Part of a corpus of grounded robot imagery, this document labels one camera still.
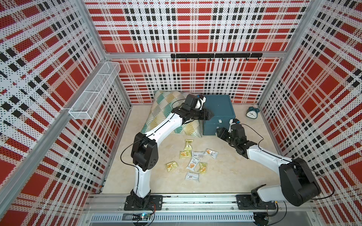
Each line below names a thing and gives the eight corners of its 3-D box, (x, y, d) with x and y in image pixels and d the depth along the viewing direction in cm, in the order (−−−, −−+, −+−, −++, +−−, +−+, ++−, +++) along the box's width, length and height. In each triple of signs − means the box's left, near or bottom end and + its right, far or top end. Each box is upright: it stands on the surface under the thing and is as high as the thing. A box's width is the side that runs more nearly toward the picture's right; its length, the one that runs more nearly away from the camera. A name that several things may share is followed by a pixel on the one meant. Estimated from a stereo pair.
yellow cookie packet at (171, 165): (167, 172, 86) (167, 170, 84) (165, 165, 89) (164, 164, 87) (178, 166, 89) (178, 165, 86) (175, 160, 91) (175, 158, 89)
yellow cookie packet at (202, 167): (198, 173, 86) (198, 172, 84) (198, 163, 89) (198, 162, 87) (207, 173, 86) (207, 172, 84) (206, 163, 89) (206, 162, 87)
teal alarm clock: (245, 117, 115) (248, 110, 108) (246, 113, 118) (249, 106, 111) (254, 120, 113) (259, 113, 106) (255, 116, 116) (259, 108, 109)
